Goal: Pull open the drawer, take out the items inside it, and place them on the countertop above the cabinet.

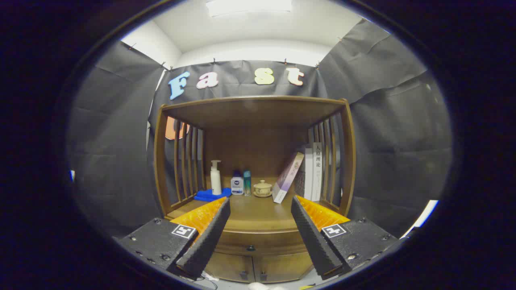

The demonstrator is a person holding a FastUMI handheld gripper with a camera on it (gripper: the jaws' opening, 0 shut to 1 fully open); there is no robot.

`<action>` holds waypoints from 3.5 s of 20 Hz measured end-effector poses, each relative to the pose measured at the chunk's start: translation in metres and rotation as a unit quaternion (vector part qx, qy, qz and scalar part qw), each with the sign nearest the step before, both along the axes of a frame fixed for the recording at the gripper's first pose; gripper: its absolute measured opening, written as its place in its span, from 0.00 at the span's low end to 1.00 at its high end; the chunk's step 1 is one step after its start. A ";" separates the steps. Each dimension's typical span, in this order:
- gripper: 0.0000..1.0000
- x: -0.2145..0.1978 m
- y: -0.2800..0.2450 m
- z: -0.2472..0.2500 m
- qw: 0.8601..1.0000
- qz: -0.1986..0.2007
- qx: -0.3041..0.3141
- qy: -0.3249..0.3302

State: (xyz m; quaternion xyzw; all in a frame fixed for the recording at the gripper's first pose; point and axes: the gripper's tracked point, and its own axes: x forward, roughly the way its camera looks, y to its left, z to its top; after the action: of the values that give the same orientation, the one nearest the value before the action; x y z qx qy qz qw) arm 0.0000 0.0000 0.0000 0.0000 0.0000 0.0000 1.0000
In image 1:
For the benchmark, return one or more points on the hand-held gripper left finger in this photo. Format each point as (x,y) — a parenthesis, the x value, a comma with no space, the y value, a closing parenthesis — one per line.
(209,237)

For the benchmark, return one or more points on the white pump bottle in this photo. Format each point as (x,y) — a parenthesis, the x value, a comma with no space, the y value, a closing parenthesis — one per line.
(216,181)

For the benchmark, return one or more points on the wooden cabinet door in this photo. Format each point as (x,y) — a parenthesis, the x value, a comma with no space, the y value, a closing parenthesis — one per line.
(229,266)
(282,266)

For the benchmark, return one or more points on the purple and white book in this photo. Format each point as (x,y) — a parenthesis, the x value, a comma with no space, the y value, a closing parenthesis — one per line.
(287,177)

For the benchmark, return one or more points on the dark patterned cover book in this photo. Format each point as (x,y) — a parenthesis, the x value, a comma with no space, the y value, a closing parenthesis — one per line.
(308,173)

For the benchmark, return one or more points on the lidded ceramic tea cup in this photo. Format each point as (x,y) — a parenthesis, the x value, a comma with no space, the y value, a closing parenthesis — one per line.
(262,188)

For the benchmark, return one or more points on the blue folded cloth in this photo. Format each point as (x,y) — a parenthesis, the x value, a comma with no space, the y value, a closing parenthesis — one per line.
(209,195)

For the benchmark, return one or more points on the teal blue bottle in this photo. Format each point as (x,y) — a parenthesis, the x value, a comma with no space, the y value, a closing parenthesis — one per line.
(247,183)

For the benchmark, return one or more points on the white lotion bottle dark cap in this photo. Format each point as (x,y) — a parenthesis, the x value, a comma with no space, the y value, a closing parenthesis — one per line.
(237,186)

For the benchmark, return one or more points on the ceiling light panel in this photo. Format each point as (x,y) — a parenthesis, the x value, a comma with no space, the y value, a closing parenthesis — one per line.
(248,6)

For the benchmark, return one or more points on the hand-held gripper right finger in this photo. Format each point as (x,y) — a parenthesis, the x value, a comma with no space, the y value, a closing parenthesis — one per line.
(312,237)

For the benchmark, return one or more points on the wooden countertop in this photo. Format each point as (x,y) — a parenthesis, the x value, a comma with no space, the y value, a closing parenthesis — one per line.
(254,213)

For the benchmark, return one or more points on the brown wooden drawer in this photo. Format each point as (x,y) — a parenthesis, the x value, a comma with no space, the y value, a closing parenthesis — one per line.
(274,243)

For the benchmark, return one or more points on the brown wooden cabinet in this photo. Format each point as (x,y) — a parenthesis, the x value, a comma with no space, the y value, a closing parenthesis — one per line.
(258,149)

